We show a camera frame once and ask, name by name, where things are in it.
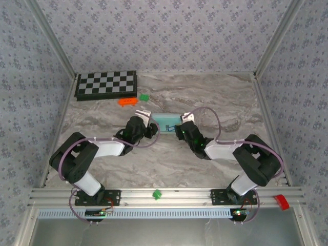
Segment teal paper box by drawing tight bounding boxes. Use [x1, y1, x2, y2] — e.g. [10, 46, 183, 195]
[149, 112, 183, 135]

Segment orange plastic toy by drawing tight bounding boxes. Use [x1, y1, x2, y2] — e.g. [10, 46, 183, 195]
[117, 97, 140, 107]

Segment black and white chessboard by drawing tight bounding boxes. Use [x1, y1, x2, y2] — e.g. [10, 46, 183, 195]
[74, 70, 138, 102]

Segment grey metal panel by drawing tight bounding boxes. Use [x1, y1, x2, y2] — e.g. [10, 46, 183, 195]
[32, 217, 307, 246]

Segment red plastic object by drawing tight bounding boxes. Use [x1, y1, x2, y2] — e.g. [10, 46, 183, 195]
[273, 194, 291, 212]

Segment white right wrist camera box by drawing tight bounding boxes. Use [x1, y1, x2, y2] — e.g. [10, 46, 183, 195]
[180, 112, 196, 126]

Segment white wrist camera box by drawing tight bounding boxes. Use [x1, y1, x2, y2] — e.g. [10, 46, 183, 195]
[135, 109, 153, 126]
[180, 112, 196, 126]

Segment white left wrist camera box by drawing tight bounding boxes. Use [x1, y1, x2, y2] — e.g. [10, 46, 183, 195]
[135, 109, 153, 126]

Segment aluminium mounting rail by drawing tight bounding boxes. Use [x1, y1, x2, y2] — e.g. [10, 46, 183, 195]
[27, 187, 307, 208]

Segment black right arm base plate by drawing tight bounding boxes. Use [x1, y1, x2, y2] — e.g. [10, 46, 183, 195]
[210, 189, 258, 207]

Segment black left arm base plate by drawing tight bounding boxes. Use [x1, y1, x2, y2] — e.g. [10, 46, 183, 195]
[74, 189, 122, 207]

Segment aluminium side rail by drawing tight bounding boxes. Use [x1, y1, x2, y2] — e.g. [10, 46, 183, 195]
[251, 74, 293, 187]
[38, 74, 78, 189]

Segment slotted grey cable duct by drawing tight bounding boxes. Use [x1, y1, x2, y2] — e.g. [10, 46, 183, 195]
[37, 208, 234, 220]

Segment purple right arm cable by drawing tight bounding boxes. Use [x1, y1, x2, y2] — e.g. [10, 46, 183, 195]
[182, 106, 285, 226]

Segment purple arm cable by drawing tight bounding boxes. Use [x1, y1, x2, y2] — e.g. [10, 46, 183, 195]
[58, 128, 162, 226]
[182, 106, 285, 226]

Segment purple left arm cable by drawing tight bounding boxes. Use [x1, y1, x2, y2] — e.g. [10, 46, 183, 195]
[58, 128, 162, 226]

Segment aluminium frame post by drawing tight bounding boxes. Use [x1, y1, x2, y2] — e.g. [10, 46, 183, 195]
[25, 0, 78, 79]
[253, 0, 306, 79]

